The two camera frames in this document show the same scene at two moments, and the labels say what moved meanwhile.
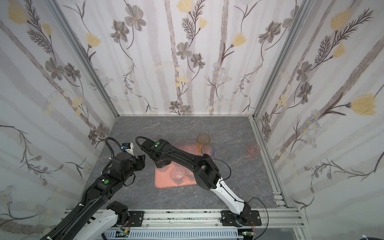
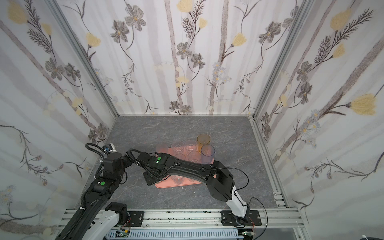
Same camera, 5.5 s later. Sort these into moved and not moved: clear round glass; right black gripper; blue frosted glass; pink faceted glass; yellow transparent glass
Moved: right black gripper; pink faceted glass
Not moved: yellow transparent glass; blue frosted glass; clear round glass
